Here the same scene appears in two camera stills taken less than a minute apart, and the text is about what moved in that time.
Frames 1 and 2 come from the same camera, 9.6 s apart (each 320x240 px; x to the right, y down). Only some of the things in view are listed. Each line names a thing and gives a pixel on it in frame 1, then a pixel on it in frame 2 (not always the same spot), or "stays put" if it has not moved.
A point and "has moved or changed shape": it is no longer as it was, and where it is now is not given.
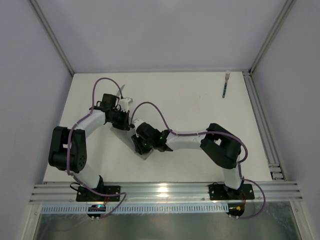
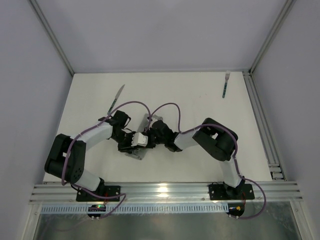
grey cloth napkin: [126, 136] has moved or changed shape
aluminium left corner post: [51, 36] stays put
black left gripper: [122, 122] to [126, 145]
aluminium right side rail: [276, 171] stays put
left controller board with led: [96, 208] stays put
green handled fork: [226, 77] stays put
